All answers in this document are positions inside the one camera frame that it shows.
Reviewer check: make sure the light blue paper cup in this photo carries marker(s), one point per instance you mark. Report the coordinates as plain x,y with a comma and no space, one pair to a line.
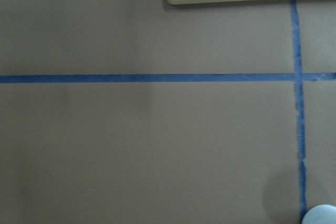
321,214

